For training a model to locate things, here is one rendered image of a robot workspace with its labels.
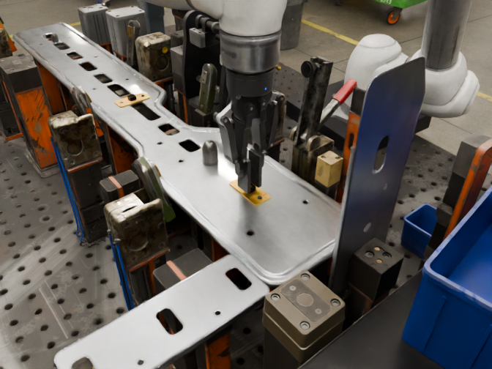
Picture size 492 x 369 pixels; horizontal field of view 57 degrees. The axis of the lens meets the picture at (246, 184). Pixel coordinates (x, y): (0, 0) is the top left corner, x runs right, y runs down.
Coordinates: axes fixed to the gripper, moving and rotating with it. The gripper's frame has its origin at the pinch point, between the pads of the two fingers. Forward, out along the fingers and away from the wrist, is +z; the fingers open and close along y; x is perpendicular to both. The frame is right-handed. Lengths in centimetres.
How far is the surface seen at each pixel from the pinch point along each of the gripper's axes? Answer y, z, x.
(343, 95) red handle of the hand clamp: -22.7, -8.2, 0.8
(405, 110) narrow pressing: -1.3, -23.2, 26.7
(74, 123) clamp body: 17.7, 0.8, -38.0
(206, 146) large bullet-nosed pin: 1.1, 0.4, -12.1
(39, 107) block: 16, 13, -76
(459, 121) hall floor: -237, 105, -67
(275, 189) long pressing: -4.0, 4.6, 2.8
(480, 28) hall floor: -422, 105, -155
